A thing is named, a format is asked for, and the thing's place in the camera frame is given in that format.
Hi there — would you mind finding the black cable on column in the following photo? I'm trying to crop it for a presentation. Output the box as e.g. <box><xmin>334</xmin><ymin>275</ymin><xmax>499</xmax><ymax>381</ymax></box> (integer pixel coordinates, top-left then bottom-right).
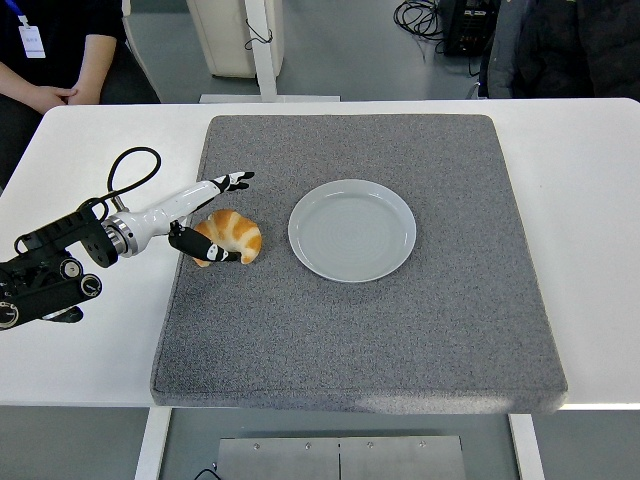
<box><xmin>243</xmin><ymin>24</ymin><xmax>275</xmax><ymax>51</ymax></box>

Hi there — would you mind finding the black equipment box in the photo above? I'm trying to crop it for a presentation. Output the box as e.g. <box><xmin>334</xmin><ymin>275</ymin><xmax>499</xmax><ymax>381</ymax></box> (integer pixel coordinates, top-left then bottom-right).
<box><xmin>442</xmin><ymin>0</ymin><xmax>503</xmax><ymax>57</ymax></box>

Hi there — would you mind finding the black floor cable bundle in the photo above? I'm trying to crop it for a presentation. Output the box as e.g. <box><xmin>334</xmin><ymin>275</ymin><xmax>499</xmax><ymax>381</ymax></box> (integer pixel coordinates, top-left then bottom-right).
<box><xmin>392</xmin><ymin>0</ymin><xmax>449</xmax><ymax>56</ymax></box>

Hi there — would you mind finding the person's right hand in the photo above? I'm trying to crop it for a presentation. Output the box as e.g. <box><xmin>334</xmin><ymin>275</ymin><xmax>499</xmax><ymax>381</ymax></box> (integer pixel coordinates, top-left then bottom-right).
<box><xmin>24</xmin><ymin>85</ymin><xmax>77</xmax><ymax>114</ymax></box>

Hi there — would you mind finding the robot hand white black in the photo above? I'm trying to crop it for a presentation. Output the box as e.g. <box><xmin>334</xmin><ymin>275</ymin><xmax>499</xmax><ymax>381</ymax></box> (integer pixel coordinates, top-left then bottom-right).
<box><xmin>118</xmin><ymin>170</ymin><xmax>256</xmax><ymax>266</ymax></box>

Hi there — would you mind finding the white table column with base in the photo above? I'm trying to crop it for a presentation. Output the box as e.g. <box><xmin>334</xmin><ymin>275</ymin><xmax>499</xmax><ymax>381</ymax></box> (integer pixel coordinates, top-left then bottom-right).
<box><xmin>199</xmin><ymin>0</ymin><xmax>342</xmax><ymax>105</ymax></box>

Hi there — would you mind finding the white table leg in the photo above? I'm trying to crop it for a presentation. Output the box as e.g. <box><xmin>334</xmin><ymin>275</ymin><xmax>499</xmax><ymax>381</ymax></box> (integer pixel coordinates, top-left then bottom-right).
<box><xmin>133</xmin><ymin>407</ymin><xmax>174</xmax><ymax>480</ymax></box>
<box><xmin>508</xmin><ymin>413</ymin><xmax>546</xmax><ymax>480</ymax></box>

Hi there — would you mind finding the grey metal plate with screws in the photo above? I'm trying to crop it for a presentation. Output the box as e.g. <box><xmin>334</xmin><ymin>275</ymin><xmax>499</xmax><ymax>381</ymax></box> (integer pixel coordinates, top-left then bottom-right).
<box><xmin>215</xmin><ymin>435</ymin><xmax>467</xmax><ymax>480</ymax></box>

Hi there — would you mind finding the seated person with badge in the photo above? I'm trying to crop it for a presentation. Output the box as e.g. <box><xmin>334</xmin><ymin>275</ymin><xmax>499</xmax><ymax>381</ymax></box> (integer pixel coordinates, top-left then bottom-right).
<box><xmin>0</xmin><ymin>0</ymin><xmax>161</xmax><ymax>194</ymax></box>

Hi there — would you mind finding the white badge with blue lanyard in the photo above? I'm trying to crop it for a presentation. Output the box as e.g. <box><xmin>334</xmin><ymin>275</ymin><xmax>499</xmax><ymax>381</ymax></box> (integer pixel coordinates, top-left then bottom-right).
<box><xmin>7</xmin><ymin>0</ymin><xmax>47</xmax><ymax>60</ymax></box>

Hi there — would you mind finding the grey round plate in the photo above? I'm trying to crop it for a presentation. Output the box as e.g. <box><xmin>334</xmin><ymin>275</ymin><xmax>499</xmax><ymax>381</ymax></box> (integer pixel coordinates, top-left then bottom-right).
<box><xmin>287</xmin><ymin>178</ymin><xmax>418</xmax><ymax>284</ymax></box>

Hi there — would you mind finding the person's left hand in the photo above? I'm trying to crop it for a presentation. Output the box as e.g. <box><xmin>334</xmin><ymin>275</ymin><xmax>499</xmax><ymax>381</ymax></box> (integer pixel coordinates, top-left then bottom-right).
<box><xmin>67</xmin><ymin>85</ymin><xmax>97</xmax><ymax>106</ymax></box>

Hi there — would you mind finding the grey fabric mat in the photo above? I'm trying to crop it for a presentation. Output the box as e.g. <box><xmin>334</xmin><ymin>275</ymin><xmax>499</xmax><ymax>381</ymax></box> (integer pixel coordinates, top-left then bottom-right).
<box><xmin>149</xmin><ymin>113</ymin><xmax>569</xmax><ymax>416</ymax></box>

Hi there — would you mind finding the person in dark jacket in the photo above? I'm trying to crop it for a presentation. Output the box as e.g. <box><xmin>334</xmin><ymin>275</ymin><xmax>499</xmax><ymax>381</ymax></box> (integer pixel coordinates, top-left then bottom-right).
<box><xmin>478</xmin><ymin>0</ymin><xmax>640</xmax><ymax>100</ymax></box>

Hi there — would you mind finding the golden croissant bread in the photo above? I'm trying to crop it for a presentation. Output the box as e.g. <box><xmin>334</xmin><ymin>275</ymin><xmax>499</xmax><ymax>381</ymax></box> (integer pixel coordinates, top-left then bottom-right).
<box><xmin>190</xmin><ymin>208</ymin><xmax>264</xmax><ymax>268</ymax></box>

